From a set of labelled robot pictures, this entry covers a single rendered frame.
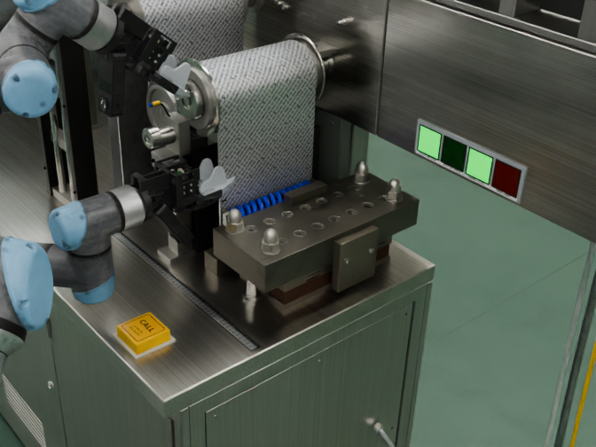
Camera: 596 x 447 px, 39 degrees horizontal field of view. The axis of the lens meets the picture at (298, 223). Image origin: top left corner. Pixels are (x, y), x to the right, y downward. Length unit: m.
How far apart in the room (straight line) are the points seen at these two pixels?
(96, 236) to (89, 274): 0.08
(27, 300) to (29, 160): 1.11
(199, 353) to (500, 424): 1.45
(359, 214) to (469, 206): 2.23
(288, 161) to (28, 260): 0.74
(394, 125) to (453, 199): 2.25
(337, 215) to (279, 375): 0.33
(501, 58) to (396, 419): 0.90
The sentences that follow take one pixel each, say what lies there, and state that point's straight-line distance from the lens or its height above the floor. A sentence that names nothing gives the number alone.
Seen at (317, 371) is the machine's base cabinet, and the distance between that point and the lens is 1.66.
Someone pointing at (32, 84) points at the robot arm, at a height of 1.42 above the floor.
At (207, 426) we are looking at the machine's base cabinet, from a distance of 1.53.
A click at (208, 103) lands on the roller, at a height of 1.26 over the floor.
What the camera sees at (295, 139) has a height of 1.13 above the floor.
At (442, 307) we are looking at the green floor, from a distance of 3.19.
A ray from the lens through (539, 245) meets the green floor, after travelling 3.66.
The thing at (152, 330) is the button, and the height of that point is 0.92.
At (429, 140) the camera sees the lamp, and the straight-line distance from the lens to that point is 1.61.
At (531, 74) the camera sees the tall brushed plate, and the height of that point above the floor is 1.38.
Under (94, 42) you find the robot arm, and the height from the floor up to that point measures 1.41.
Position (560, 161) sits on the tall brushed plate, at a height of 1.25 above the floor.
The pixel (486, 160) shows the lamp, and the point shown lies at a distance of 1.53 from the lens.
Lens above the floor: 1.86
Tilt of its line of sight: 31 degrees down
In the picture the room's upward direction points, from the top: 2 degrees clockwise
